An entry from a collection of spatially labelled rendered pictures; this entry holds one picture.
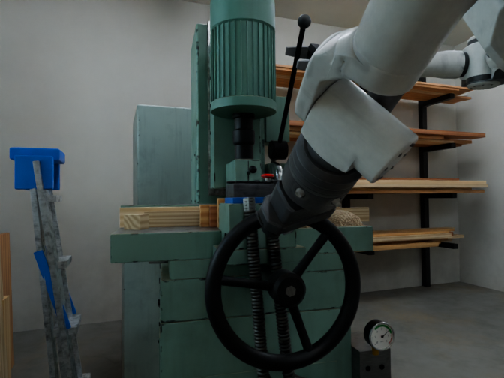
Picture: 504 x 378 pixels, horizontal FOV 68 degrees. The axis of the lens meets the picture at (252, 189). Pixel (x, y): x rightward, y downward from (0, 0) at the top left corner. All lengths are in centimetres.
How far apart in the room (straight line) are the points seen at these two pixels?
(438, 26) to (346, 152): 15
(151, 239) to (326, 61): 57
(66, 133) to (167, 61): 102
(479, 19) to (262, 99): 51
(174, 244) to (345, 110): 53
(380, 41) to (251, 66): 69
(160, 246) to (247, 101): 40
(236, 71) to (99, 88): 246
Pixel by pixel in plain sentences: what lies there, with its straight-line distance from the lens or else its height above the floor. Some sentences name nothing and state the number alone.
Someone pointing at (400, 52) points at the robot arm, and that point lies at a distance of 32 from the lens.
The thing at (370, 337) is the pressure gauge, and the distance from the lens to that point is 93.
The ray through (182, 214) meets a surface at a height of 93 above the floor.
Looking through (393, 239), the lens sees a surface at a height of 59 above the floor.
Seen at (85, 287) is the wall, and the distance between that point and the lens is 331.
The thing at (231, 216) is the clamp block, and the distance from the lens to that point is 73.
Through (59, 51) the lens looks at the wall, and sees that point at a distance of 346.
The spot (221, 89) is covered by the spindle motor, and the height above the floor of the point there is 125.
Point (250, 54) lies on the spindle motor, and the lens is 99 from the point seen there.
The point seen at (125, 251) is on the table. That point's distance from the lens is 83.
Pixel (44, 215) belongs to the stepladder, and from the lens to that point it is 151.
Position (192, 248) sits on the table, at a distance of 82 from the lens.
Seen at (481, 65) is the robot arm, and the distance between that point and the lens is 116.
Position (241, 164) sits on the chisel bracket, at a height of 106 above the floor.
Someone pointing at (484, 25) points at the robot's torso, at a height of 120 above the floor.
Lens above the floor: 97
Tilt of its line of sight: 1 degrees up
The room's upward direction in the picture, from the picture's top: 1 degrees counter-clockwise
